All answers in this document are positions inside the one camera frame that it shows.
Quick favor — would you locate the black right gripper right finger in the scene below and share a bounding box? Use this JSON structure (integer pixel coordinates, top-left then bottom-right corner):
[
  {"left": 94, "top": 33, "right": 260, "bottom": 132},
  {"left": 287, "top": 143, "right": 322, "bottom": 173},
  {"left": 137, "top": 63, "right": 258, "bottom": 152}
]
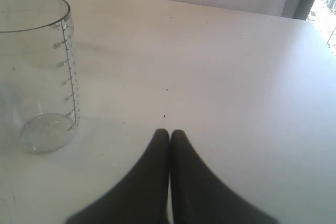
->
[{"left": 170, "top": 130, "right": 278, "bottom": 223}]

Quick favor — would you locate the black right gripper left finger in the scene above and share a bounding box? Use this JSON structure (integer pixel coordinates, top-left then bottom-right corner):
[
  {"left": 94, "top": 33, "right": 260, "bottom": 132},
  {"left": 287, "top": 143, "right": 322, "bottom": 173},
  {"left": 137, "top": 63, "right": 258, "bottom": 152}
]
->
[{"left": 66, "top": 129, "right": 170, "bottom": 223}]

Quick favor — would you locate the clear plastic jar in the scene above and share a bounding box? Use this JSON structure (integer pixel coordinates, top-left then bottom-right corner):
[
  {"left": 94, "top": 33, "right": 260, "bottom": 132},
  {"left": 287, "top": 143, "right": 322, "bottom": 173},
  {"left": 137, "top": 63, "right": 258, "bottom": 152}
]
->
[{"left": 1, "top": 0, "right": 80, "bottom": 153}]

